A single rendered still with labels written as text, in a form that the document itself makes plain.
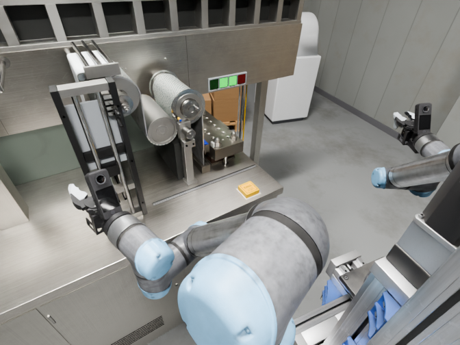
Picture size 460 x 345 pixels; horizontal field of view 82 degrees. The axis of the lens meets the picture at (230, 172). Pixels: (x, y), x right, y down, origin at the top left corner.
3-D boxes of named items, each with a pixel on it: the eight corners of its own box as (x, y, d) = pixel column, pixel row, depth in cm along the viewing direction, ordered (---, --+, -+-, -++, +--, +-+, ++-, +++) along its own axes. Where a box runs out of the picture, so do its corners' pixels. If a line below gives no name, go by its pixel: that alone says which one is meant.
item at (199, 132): (203, 150, 122) (201, 113, 110) (182, 129, 137) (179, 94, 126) (204, 150, 122) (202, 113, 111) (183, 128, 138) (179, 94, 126)
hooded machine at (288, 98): (309, 120, 368) (334, 16, 288) (272, 126, 350) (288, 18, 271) (283, 100, 419) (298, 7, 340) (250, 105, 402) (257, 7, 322)
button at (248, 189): (246, 198, 115) (246, 194, 113) (237, 189, 120) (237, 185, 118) (259, 193, 118) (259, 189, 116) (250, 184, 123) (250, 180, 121)
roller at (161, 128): (150, 148, 106) (145, 120, 98) (132, 121, 122) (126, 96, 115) (178, 139, 111) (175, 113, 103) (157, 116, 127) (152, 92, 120)
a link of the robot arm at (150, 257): (150, 291, 54) (142, 269, 49) (121, 260, 60) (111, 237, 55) (179, 265, 59) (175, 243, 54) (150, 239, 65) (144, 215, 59)
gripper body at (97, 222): (84, 223, 68) (108, 250, 62) (77, 197, 63) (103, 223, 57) (112, 210, 73) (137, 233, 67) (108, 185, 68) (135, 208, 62)
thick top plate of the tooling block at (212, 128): (215, 161, 124) (215, 150, 121) (181, 124, 151) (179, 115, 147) (243, 151, 131) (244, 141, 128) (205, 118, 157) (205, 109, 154)
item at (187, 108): (179, 106, 100) (196, 96, 102) (177, 104, 101) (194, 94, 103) (186, 121, 105) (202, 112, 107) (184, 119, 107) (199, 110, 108)
